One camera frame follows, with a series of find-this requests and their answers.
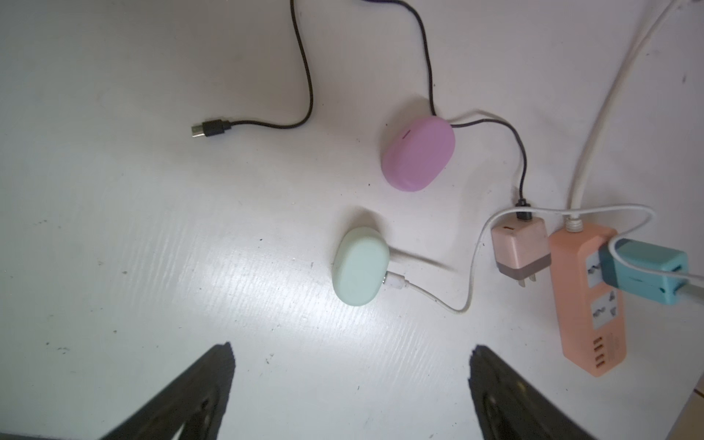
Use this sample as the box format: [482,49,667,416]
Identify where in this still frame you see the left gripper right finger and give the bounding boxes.
[469,345,592,439]

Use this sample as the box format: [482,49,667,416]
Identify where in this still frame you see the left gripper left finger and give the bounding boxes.
[104,342,236,439]

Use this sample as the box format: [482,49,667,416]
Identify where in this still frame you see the white charging cable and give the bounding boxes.
[384,204,704,315]

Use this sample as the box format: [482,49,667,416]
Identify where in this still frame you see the teal charger plug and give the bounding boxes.
[598,237,691,307]

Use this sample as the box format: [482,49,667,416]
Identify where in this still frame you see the mint earbud case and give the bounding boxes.
[332,227,391,306]

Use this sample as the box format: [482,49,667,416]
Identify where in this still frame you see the black charging cable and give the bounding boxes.
[191,0,534,222]

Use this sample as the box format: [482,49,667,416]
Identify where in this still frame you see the orange power strip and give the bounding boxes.
[549,223,627,378]

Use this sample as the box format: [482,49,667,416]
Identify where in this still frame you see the white power strip cable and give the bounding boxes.
[565,0,683,232]

